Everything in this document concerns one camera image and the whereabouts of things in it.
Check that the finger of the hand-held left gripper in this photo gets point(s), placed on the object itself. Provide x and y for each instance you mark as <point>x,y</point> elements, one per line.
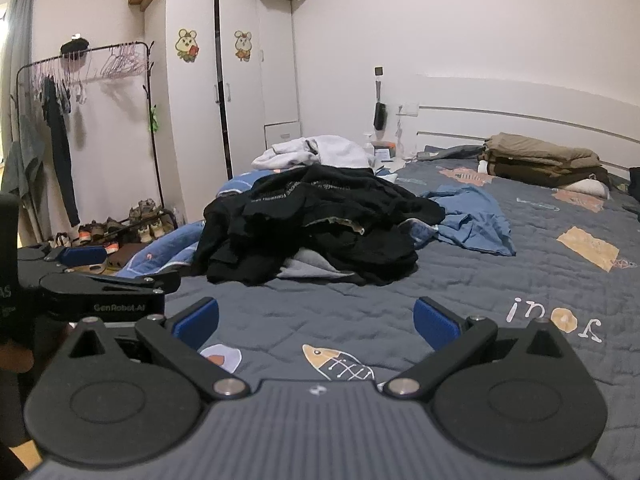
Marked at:
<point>82,256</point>
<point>125,282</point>

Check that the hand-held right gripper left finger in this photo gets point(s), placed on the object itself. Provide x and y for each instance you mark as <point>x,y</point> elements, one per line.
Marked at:
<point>197,317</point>

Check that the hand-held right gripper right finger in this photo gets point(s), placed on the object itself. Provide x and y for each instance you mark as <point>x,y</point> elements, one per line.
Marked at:
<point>435,322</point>

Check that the pile of black clothes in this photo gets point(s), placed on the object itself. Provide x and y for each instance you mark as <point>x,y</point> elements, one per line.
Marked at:
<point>310,210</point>

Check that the black clothes rack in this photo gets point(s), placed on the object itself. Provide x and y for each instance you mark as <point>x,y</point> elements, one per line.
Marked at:
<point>149,67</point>

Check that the row of shoes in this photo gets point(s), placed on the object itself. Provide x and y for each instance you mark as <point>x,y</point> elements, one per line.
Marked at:
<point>145,210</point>

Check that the black shoe rack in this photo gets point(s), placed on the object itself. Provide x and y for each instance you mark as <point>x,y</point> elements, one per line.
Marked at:
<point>170,216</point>

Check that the dark hanging garment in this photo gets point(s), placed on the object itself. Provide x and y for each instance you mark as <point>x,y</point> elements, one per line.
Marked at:
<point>60,160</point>

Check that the grey hanging garment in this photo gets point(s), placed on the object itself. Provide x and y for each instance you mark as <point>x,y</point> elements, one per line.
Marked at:
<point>30,160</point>

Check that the blue garment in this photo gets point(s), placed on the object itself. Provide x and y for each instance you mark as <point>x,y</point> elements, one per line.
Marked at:
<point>475,220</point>

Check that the light grey garment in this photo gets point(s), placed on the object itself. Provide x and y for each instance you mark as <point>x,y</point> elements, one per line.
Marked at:
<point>315,267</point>

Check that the small green hanging item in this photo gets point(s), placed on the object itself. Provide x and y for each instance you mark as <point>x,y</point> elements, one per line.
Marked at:
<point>154,119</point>

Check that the dark grey pillow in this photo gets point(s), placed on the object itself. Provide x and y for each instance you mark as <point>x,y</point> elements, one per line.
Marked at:
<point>450,152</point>

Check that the cluttered bedside items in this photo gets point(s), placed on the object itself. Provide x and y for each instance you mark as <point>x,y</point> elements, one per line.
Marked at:
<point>382,152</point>

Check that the white wardrobe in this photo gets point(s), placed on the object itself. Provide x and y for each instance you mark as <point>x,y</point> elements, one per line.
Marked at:
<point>195,110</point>

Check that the folded olive blanket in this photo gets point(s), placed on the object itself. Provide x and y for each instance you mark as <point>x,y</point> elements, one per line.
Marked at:
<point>540,160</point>

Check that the bunch of pink hangers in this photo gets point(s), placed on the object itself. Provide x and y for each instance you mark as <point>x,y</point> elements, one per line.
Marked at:
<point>117,65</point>

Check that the white pillow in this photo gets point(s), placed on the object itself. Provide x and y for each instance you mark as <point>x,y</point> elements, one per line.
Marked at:
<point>585,187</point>

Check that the black hat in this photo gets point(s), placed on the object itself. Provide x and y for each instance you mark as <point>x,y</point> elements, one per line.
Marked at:
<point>75,47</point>

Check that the black hanging brush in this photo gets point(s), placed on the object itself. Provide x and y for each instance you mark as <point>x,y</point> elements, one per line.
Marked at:
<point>380,116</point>

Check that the grey curtain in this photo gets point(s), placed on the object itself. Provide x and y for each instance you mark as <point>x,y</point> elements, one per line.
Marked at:
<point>20,35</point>

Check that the white headboard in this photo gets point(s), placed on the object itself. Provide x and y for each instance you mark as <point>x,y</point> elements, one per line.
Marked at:
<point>525,110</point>

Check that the cartoon animal sticker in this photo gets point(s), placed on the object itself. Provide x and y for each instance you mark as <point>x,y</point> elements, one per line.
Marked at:
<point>187,45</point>
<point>242,45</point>

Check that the black and white garment heap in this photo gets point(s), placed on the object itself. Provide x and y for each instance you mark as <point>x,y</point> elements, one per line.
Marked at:
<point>635,195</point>

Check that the white wall socket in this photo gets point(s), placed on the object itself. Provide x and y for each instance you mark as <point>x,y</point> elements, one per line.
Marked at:
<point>408,110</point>

